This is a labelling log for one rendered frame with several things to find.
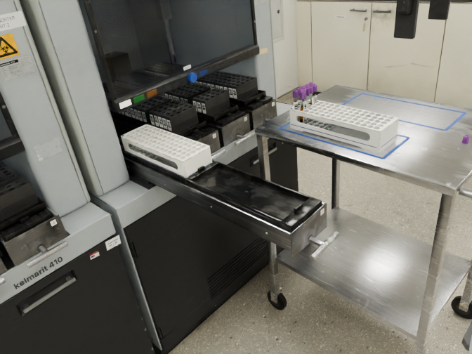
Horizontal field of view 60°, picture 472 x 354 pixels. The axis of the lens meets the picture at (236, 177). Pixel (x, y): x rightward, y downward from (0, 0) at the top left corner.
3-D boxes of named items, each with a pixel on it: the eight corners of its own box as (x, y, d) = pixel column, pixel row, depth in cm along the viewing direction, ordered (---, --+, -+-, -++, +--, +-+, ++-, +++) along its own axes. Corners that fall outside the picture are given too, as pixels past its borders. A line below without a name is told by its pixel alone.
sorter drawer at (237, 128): (114, 110, 180) (109, 90, 176) (140, 100, 188) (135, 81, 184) (233, 150, 135) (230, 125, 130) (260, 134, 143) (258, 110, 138)
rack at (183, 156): (124, 154, 126) (119, 135, 123) (150, 141, 132) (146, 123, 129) (187, 182, 107) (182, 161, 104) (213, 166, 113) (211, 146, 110)
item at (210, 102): (226, 105, 146) (224, 89, 143) (230, 107, 145) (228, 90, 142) (203, 116, 140) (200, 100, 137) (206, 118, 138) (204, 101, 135)
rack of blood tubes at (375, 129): (289, 128, 125) (288, 109, 122) (308, 116, 130) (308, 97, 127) (378, 153, 106) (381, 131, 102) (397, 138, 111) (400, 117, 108)
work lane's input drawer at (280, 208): (119, 172, 131) (111, 147, 126) (153, 154, 139) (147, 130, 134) (309, 269, 85) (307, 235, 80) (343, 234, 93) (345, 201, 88)
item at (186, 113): (194, 121, 138) (192, 104, 134) (199, 122, 136) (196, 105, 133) (168, 134, 131) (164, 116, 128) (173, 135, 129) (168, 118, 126)
